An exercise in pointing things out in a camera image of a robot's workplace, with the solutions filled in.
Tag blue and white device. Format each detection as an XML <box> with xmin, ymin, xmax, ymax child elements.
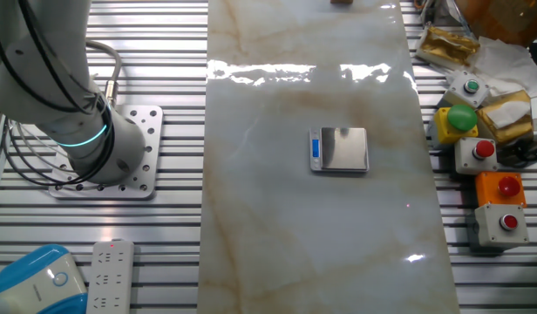
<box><xmin>0</xmin><ymin>243</ymin><xmax>89</xmax><ymax>314</ymax></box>

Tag metal robot mounting plate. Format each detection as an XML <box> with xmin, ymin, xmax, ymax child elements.
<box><xmin>48</xmin><ymin>104</ymin><xmax>164</xmax><ymax>201</ymax></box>

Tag white power strip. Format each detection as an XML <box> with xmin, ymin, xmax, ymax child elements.
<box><xmin>85</xmin><ymin>238</ymin><xmax>135</xmax><ymax>314</ymax></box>

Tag black coiled cable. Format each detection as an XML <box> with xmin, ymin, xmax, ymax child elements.
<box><xmin>497</xmin><ymin>139</ymin><xmax>537</xmax><ymax>169</ymax></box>

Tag gold tissue pack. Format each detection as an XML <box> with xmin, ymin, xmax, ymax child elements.
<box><xmin>475</xmin><ymin>89</ymin><xmax>534</xmax><ymax>145</ymax></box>

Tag brown wrapped box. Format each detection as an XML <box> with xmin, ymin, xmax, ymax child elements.
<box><xmin>453</xmin><ymin>0</ymin><xmax>537</xmax><ymax>47</ymax></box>

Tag white crumpled paper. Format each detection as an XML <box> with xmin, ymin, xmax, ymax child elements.
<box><xmin>468</xmin><ymin>36</ymin><xmax>537</xmax><ymax>98</ymax></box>

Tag grey cable metal connector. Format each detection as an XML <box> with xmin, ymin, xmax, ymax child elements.
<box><xmin>85</xmin><ymin>39</ymin><xmax>123</xmax><ymax>108</ymax></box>

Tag orange box red button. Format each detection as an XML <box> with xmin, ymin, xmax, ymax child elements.
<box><xmin>474</xmin><ymin>171</ymin><xmax>527</xmax><ymax>208</ymax></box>

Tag yellow box green mushroom button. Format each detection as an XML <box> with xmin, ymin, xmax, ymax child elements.
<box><xmin>432</xmin><ymin>104</ymin><xmax>479</xmax><ymax>146</ymax></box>

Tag grey corner bracket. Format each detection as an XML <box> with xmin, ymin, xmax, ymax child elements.
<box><xmin>440</xmin><ymin>0</ymin><xmax>472</xmax><ymax>36</ymax></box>

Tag gold foil pack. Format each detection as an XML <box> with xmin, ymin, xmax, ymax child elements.
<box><xmin>414</xmin><ymin>24</ymin><xmax>482</xmax><ymax>72</ymax></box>

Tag silver digital scale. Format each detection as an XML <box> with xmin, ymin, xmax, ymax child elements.
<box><xmin>309</xmin><ymin>126</ymin><xmax>370</xmax><ymax>174</ymax></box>

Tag looped black cables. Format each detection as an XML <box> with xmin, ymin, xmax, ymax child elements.
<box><xmin>0</xmin><ymin>0</ymin><xmax>116</xmax><ymax>188</ymax></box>

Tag marble pattern board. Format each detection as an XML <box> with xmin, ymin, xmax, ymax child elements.
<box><xmin>196</xmin><ymin>0</ymin><xmax>461</xmax><ymax>314</ymax></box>

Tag grey box red button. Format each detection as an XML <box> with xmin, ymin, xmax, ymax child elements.
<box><xmin>473</xmin><ymin>202</ymin><xmax>530</xmax><ymax>250</ymax></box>
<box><xmin>453</xmin><ymin>137</ymin><xmax>499</xmax><ymax>176</ymax></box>

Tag grey box green button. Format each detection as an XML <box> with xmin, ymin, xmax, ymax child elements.
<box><xmin>442</xmin><ymin>71</ymin><xmax>491</xmax><ymax>109</ymax></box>

